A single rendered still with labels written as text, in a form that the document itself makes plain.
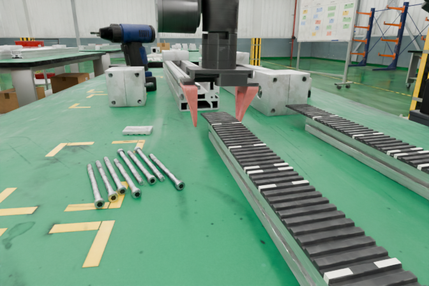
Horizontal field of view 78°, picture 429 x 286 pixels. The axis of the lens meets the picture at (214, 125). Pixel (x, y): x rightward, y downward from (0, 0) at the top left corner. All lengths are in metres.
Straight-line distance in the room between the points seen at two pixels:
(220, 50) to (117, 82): 0.37
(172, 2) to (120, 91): 0.37
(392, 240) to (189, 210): 0.18
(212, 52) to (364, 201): 0.28
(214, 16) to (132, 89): 0.37
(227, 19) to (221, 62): 0.06
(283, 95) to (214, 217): 0.41
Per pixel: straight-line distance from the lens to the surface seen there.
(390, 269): 0.21
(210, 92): 0.66
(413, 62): 7.07
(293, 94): 0.64
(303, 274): 0.22
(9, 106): 3.52
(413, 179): 0.39
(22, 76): 2.98
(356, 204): 0.33
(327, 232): 0.22
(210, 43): 0.42
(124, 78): 0.73
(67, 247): 0.27
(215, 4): 0.43
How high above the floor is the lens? 0.94
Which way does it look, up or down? 17 degrees down
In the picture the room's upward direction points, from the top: straight up
